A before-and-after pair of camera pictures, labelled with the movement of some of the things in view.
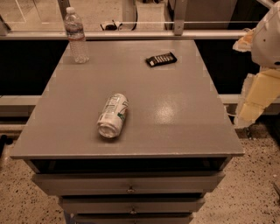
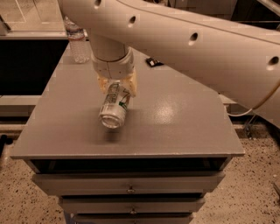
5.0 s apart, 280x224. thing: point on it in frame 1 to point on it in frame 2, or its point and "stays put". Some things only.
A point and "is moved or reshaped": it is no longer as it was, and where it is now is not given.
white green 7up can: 112,117 is moved or reshaped
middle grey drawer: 105,206 stays put
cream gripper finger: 244,44 to 118,69
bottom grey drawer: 133,218 stays put
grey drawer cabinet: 177,143 stays put
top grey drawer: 129,184 stays put
